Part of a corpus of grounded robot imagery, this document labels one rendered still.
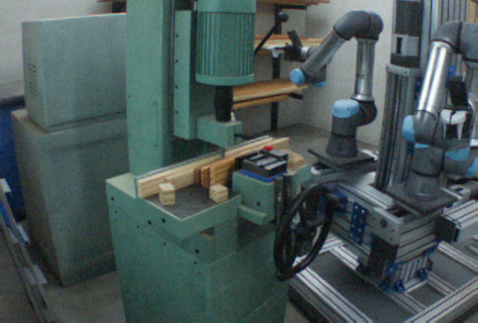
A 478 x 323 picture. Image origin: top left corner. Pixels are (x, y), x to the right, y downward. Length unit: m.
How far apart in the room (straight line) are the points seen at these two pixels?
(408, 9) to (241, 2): 0.71
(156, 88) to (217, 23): 0.33
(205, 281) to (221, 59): 0.66
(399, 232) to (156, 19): 1.08
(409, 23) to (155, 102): 0.99
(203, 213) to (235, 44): 0.48
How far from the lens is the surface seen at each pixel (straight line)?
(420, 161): 1.51
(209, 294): 1.33
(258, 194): 1.20
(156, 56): 1.39
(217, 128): 1.32
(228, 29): 1.22
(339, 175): 1.86
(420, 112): 1.26
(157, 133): 1.44
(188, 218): 1.11
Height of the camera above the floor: 1.43
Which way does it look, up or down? 18 degrees down
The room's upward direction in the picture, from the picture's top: 2 degrees clockwise
